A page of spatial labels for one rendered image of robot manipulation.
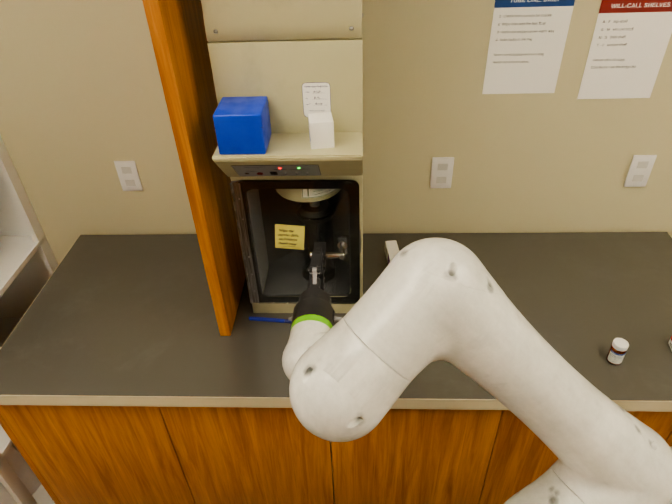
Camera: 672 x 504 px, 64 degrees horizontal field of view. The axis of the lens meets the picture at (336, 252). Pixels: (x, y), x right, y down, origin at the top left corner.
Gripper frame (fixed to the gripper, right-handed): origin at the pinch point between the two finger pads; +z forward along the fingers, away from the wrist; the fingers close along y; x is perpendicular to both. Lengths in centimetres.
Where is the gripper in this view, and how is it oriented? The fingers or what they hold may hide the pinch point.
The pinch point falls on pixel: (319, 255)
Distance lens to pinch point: 136.6
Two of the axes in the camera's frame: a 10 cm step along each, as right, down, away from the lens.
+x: -10.0, 0.1, 0.5
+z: 0.4, -6.1, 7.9
